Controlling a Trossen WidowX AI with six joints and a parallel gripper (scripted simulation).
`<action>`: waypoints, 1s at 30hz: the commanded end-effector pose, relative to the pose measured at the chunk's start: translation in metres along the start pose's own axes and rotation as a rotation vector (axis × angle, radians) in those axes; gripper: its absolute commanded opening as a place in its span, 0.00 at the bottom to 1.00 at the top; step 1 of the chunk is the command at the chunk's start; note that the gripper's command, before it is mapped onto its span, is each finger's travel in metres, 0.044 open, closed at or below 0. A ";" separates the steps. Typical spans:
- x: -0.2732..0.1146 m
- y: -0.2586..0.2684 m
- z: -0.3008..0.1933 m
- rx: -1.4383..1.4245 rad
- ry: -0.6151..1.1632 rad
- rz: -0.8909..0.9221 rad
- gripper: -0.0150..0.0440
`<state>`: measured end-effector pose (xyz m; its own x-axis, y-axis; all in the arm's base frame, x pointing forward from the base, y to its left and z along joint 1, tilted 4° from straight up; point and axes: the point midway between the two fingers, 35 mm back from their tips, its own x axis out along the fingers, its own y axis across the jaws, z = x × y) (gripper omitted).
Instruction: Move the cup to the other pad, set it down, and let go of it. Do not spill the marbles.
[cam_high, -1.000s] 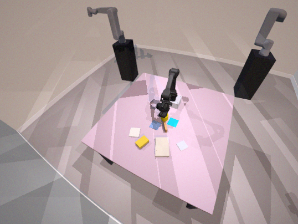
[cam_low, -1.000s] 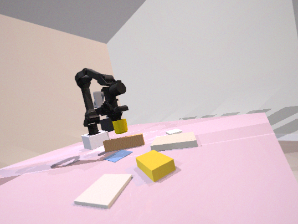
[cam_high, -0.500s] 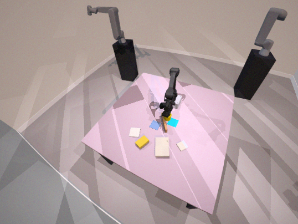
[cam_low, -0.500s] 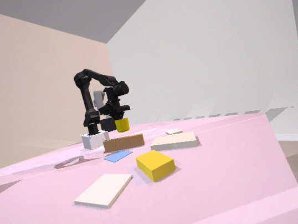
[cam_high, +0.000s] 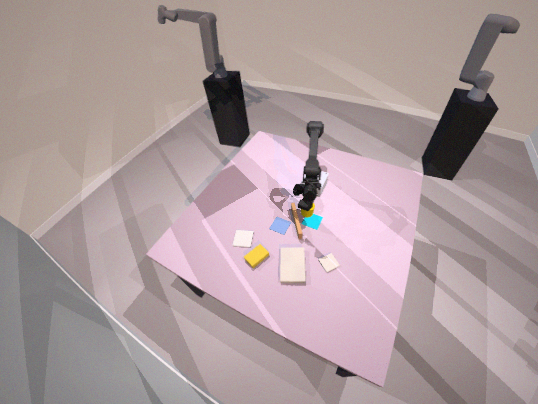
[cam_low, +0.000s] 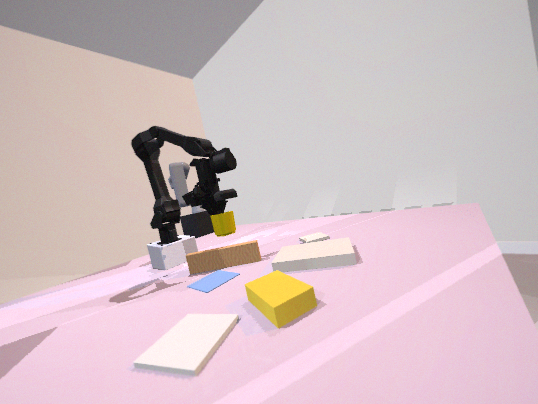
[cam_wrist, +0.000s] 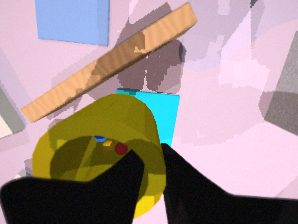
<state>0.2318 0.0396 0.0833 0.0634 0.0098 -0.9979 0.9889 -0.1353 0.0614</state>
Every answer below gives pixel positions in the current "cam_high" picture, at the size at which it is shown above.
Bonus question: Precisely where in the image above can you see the yellow block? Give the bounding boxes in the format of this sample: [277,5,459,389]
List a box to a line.
[244,244,269,268]

